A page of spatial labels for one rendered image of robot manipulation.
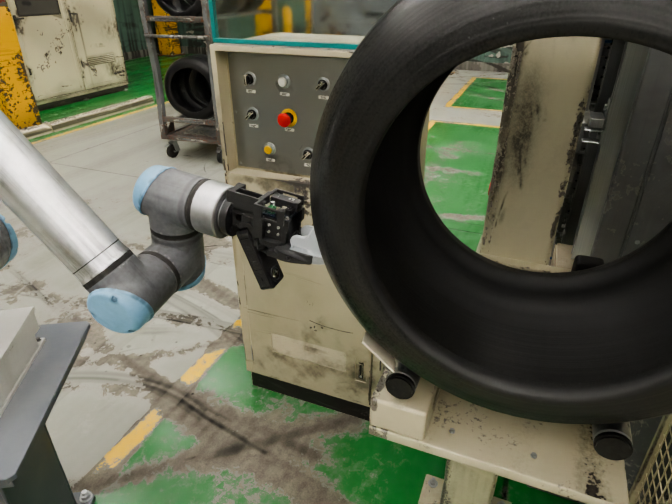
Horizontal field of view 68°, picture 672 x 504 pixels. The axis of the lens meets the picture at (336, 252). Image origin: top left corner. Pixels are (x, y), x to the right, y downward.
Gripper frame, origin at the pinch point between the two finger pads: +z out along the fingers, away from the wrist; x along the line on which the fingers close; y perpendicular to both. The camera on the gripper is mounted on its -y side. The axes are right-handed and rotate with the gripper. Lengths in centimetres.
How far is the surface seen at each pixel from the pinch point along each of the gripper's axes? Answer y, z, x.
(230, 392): -112, -55, 55
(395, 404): -15.8, 14.6, -9.0
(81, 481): -115, -77, 3
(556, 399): -1.4, 33.1, -12.4
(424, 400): -15.2, 18.4, -6.6
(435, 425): -20.9, 21.1, -5.1
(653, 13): 39.6, 26.9, -12.1
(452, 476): -72, 30, 28
